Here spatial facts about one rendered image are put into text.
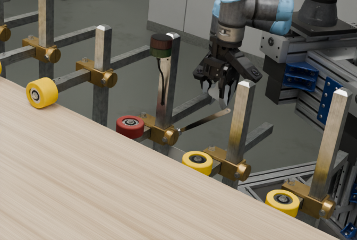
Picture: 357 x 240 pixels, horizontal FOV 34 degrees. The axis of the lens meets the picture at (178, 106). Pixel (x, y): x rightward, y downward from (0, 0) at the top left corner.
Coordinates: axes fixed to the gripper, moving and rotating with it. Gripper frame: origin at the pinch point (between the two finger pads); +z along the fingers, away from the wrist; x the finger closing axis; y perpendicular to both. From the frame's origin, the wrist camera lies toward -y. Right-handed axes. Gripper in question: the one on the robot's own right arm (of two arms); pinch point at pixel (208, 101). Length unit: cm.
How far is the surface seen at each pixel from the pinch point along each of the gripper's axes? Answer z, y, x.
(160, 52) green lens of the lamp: -30.2, -39.0, -5.8
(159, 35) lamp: -33.6, -36.4, -3.1
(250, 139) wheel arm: -2.8, -16.8, -25.9
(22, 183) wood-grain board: -8, -83, -1
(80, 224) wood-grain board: -8, -84, -22
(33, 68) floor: 82, 96, 198
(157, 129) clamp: -4.0, -34.3, -4.1
